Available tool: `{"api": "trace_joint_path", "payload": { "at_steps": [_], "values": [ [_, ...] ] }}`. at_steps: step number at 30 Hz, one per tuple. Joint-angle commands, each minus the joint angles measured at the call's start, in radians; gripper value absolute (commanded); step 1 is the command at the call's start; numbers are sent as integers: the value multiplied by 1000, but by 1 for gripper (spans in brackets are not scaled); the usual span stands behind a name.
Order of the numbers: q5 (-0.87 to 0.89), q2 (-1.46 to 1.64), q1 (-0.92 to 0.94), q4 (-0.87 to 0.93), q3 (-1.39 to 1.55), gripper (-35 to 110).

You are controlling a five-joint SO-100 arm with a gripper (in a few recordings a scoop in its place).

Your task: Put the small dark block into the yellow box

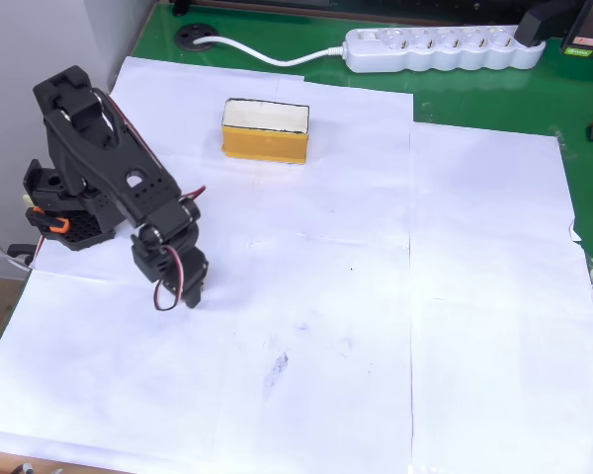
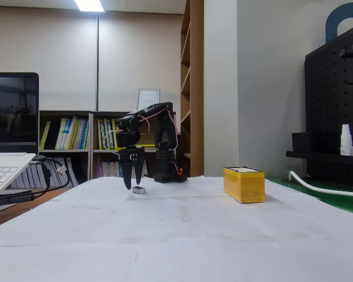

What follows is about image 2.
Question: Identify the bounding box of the yellow rectangular box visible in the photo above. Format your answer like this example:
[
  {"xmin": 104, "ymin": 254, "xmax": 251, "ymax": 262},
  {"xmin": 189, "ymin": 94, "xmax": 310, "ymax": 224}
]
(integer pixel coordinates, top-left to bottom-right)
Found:
[{"xmin": 222, "ymin": 166, "xmax": 266, "ymax": 204}]

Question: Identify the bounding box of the low grey bookshelf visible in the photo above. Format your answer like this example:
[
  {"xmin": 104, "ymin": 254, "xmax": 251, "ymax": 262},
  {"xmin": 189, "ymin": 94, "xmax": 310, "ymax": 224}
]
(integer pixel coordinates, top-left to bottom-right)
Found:
[
  {"xmin": 38, "ymin": 110, "xmax": 92, "ymax": 189},
  {"xmin": 89, "ymin": 110, "xmax": 183, "ymax": 180}
]

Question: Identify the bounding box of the framed white certificate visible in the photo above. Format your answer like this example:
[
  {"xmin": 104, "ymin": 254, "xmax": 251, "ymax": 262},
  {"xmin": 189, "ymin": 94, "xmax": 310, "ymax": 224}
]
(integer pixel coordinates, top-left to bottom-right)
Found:
[{"xmin": 138, "ymin": 89, "xmax": 161, "ymax": 112}]

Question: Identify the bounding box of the white paper sheet cover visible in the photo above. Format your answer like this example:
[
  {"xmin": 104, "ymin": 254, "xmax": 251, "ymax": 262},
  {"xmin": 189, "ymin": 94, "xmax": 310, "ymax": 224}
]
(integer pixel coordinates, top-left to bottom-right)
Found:
[{"xmin": 0, "ymin": 175, "xmax": 353, "ymax": 282}]

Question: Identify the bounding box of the yellow spined book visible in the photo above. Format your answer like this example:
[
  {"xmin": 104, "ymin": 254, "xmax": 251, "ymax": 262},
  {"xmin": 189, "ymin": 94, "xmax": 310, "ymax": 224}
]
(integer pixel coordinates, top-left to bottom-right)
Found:
[{"xmin": 39, "ymin": 120, "xmax": 52, "ymax": 150}]

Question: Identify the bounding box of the tall wooden bookshelf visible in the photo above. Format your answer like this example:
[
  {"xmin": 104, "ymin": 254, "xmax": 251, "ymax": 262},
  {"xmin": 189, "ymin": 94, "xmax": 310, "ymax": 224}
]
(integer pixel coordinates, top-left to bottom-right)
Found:
[{"xmin": 180, "ymin": 0, "xmax": 205, "ymax": 177}]

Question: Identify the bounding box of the white laptop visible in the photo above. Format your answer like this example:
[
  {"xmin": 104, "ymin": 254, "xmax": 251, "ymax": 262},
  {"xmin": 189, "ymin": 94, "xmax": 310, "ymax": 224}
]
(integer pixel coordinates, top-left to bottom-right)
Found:
[{"xmin": 0, "ymin": 70, "xmax": 40, "ymax": 206}]

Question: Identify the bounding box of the ceiling light panel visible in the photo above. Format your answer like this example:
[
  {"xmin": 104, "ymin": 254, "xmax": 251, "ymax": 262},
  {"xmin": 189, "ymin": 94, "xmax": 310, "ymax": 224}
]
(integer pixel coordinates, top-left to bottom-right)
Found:
[{"xmin": 73, "ymin": 0, "xmax": 105, "ymax": 13}]

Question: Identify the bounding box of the black box on pegboard shelf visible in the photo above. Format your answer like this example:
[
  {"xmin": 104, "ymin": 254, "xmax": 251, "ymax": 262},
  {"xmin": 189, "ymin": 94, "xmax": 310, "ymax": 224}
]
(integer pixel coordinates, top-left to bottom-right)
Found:
[{"xmin": 291, "ymin": 132, "xmax": 313, "ymax": 152}]

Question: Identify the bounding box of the black pegboard stand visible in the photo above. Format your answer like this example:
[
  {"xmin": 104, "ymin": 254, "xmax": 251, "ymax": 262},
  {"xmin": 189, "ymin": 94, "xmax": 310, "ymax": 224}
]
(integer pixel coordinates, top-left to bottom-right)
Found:
[{"xmin": 285, "ymin": 22, "xmax": 353, "ymax": 189}]

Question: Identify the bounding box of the small white dropper bottle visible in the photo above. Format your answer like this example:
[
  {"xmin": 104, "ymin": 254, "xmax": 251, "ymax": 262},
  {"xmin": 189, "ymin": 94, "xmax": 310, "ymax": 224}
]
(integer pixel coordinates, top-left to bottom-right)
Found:
[{"xmin": 340, "ymin": 123, "xmax": 353, "ymax": 156}]

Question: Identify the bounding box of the blue arch shaped object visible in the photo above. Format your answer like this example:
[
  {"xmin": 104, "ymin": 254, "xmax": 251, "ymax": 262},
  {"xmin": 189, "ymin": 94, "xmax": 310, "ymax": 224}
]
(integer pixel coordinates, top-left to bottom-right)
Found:
[{"xmin": 325, "ymin": 2, "xmax": 353, "ymax": 43}]

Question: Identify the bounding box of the long red servo cable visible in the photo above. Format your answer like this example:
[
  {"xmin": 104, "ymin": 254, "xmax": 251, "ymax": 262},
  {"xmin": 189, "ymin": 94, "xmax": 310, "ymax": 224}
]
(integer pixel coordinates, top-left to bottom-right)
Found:
[{"xmin": 138, "ymin": 114, "xmax": 151, "ymax": 137}]

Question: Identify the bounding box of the short red servo cable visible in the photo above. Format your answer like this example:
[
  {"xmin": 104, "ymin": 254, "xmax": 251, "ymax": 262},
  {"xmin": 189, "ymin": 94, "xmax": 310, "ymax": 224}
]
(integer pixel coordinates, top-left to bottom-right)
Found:
[{"xmin": 166, "ymin": 110, "xmax": 179, "ymax": 145}]

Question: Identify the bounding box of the black laptop cable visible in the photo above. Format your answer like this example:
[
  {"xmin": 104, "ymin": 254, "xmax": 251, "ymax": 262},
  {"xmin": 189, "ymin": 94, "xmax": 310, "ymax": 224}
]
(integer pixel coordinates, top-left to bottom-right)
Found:
[{"xmin": 0, "ymin": 157, "xmax": 72, "ymax": 208}]

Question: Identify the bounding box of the white power strip cable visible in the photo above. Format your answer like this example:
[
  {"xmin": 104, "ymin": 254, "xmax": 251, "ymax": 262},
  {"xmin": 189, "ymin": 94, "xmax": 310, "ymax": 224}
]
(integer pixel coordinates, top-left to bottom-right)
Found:
[{"xmin": 288, "ymin": 170, "xmax": 353, "ymax": 201}]

